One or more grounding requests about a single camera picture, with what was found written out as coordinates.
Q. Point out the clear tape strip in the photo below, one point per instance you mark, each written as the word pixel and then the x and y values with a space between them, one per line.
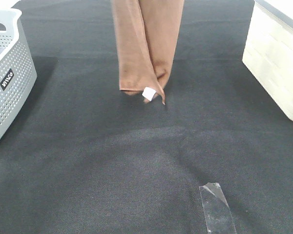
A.
pixel 216 210

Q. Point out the white plastic bin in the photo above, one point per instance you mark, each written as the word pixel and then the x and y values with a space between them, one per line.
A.
pixel 268 52

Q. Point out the brown towel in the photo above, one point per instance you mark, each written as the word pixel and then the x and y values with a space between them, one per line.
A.
pixel 146 34

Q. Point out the grey perforated laundry basket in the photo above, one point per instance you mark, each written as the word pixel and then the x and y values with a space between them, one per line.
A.
pixel 17 70

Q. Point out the black table cloth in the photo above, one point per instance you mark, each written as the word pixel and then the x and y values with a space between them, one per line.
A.
pixel 82 157

